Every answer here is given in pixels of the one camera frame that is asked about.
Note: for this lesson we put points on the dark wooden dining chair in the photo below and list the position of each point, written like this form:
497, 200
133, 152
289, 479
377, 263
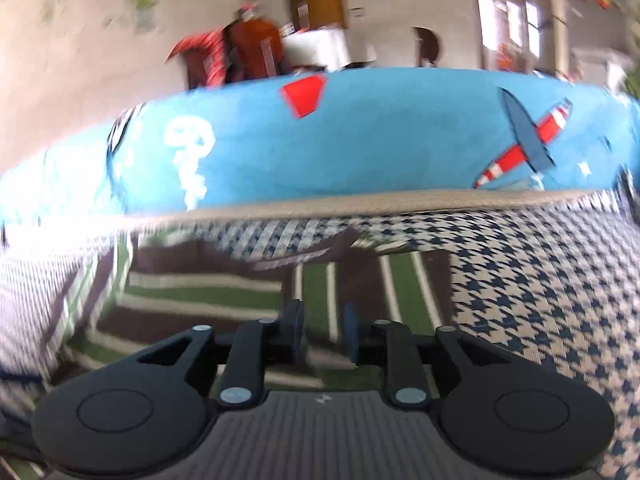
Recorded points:
253, 50

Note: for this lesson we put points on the green brown striped shirt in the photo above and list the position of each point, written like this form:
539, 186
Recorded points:
64, 315

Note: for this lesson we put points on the white clothed dining table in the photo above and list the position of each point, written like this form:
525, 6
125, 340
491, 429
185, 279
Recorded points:
331, 48

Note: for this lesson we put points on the red patterned cloth on chair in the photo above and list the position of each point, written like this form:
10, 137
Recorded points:
204, 58

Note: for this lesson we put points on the blue printed sofa back cover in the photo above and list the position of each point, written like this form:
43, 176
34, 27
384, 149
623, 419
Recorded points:
373, 141

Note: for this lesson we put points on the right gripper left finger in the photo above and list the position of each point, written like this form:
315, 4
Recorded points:
142, 413

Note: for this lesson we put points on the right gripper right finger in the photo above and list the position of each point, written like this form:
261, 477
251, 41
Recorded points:
451, 403

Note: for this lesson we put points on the white chest freezer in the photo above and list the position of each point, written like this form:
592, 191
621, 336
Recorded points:
603, 67

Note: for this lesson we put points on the houndstooth sofa seat cushion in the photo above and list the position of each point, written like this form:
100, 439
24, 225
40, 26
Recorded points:
557, 285

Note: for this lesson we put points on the dark wooden chair right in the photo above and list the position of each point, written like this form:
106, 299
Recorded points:
427, 47

